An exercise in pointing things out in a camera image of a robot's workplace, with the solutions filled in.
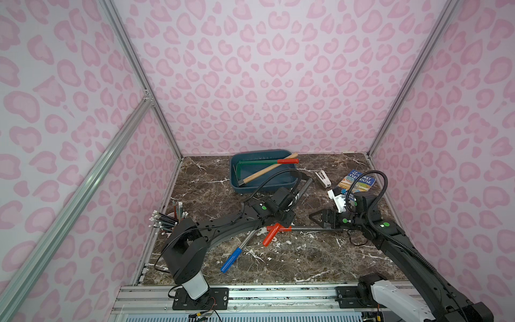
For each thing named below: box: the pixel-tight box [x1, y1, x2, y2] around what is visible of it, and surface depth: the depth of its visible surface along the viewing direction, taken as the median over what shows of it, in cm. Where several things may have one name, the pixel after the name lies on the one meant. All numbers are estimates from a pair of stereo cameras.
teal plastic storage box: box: [229, 149, 298, 194], surface depth 110 cm
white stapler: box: [314, 169, 332, 189], surface depth 108 cm
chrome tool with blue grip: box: [220, 230, 258, 274], surface depth 84 cm
